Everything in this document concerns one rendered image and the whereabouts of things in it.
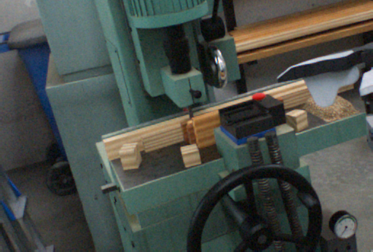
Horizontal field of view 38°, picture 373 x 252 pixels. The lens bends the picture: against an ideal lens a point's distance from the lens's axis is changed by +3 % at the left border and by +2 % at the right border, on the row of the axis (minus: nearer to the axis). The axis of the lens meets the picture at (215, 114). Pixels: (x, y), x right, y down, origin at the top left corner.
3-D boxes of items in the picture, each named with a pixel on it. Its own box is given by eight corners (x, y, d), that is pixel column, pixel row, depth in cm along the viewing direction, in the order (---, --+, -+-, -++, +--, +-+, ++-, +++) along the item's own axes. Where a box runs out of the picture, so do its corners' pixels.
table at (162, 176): (137, 238, 107) (130, 212, 105) (111, 178, 134) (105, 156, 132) (395, 148, 123) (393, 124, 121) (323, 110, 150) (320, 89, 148)
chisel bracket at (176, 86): (181, 114, 125) (173, 80, 122) (165, 98, 138) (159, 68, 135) (210, 105, 127) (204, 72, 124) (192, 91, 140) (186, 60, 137)
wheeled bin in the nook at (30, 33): (47, 204, 309) (-10, 40, 274) (46, 167, 358) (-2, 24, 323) (158, 172, 323) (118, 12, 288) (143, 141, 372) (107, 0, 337)
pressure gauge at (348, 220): (336, 249, 130) (333, 220, 127) (328, 241, 133) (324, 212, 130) (360, 240, 131) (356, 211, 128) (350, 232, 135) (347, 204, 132)
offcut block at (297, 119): (298, 123, 130) (296, 108, 128) (308, 126, 127) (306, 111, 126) (287, 129, 128) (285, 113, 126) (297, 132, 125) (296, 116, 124)
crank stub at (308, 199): (314, 215, 101) (307, 207, 100) (299, 202, 107) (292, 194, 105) (323, 206, 102) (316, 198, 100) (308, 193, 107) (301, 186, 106)
